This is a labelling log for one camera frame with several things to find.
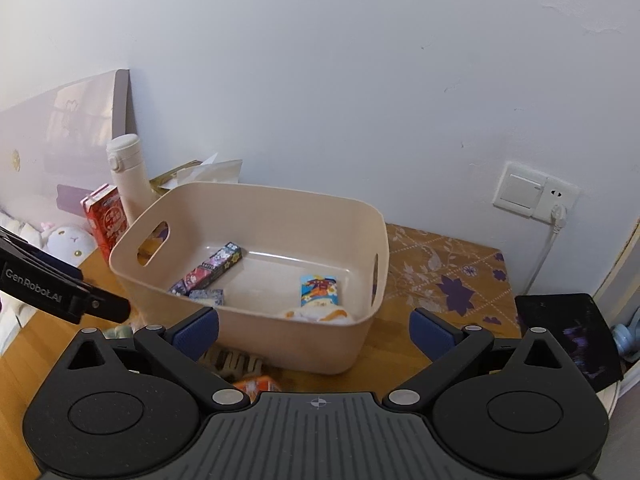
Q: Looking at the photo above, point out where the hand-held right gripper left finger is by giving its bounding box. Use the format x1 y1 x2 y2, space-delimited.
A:
52 306 251 413

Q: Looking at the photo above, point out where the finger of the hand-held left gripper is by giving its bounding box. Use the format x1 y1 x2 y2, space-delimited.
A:
0 227 85 283
72 286 132 324

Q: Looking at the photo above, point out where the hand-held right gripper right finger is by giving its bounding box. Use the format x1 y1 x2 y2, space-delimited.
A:
382 308 581 413

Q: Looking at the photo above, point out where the beige plastic storage basket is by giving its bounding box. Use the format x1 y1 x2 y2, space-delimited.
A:
109 182 390 376

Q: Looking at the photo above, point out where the wooden desktop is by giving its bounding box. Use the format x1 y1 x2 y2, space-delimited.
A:
0 223 526 480

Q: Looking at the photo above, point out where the green hair scrunchie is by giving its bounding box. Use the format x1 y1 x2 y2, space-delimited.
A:
102 323 137 342

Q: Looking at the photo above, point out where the white fluffy blanket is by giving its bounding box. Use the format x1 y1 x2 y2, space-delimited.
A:
0 209 47 261

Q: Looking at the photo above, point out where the white bunny plush toy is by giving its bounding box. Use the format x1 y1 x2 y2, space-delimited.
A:
41 220 97 267

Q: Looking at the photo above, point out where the small purple printed box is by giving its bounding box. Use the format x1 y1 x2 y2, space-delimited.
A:
189 288 225 306

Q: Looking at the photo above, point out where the beige hair claw clip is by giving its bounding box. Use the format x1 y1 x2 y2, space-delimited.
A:
199 347 266 377

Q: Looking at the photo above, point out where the brown floral table mat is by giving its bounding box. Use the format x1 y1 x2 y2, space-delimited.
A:
372 223 524 342

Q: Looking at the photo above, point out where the long purple printed box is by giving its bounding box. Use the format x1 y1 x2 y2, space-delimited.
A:
168 241 244 297

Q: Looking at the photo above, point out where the red drink carton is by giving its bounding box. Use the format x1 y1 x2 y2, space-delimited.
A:
81 185 127 264

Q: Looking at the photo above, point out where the white orange snack packet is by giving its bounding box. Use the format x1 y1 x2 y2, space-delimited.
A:
277 304 359 324

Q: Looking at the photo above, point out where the pink headboard panel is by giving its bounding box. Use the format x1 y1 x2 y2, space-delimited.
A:
0 69 137 221

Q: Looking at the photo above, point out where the white thermos bottle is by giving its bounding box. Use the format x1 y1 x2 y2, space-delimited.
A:
106 133 152 227

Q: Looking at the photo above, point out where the blue orange snack packet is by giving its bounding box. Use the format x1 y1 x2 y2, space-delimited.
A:
300 274 340 307

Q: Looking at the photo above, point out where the black mouse pad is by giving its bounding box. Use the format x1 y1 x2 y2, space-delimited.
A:
515 293 624 392

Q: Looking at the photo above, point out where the golden tissue box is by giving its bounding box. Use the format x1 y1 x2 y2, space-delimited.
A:
149 160 203 197

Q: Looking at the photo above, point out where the white tissue paper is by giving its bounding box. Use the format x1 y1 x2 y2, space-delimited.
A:
175 152 244 186

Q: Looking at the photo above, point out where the white power plug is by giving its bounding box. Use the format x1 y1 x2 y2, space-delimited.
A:
549 203 569 234

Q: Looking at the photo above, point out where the light blue plastic object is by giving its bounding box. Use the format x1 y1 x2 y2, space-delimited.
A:
610 309 640 362

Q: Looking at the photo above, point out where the white power cable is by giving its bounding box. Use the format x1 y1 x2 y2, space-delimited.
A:
520 222 563 297

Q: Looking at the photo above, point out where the white wall switch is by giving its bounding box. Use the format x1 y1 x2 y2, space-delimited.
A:
492 161 547 219

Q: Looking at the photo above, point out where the white wall socket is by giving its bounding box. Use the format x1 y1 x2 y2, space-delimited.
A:
534 176 581 221

